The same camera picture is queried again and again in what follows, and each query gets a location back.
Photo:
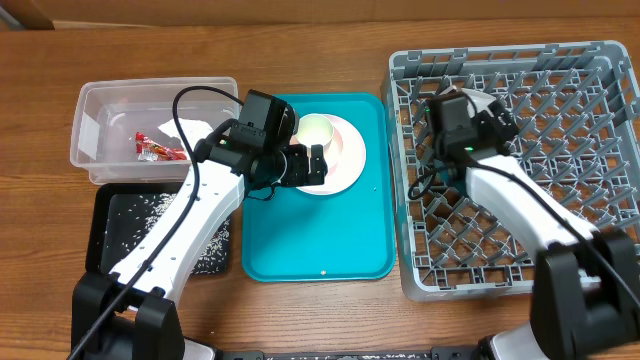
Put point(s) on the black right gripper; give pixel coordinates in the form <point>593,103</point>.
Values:
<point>503,128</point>

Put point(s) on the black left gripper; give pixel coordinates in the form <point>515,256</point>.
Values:
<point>300,173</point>

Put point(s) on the white napkin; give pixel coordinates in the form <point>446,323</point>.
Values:
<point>194,130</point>

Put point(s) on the red snack wrapper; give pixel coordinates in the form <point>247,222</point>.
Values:
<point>149,150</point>

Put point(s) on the grey bowl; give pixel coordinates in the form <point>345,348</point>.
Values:
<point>478,100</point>

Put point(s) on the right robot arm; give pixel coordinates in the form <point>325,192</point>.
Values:
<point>585,296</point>

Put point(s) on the small pink plate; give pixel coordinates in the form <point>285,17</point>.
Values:
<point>332,154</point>

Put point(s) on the large white plate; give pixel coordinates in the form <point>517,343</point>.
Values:
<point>351,161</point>

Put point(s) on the white cup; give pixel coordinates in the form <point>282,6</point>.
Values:
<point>315,129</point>

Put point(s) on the teal plastic tray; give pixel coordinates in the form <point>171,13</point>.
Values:
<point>291,235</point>

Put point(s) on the grey dish rack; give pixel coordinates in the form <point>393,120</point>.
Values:
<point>577,109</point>

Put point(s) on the spilled rice pile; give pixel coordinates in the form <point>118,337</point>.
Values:
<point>131,217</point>

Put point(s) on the clear plastic bin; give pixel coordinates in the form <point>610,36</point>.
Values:
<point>108,116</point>

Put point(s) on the black tray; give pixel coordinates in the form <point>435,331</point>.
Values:
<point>101,206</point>

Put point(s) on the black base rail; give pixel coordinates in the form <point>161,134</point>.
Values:
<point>350,355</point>

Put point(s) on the metal frame post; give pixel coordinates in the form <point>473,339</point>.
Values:
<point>8,22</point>

